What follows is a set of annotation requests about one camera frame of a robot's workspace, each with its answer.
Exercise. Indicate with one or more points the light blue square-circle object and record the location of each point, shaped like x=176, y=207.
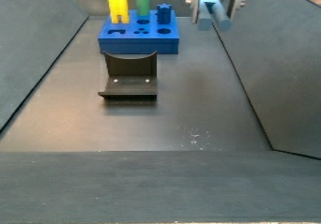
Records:
x=211, y=14

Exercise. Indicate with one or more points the yellow square peg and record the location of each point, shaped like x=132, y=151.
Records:
x=119, y=12

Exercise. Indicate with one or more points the black curved fixture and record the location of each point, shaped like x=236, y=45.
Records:
x=131, y=76

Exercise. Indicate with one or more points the dark blue star peg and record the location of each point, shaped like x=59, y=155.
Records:
x=163, y=14

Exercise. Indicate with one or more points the blue foam peg block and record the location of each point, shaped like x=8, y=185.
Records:
x=139, y=37

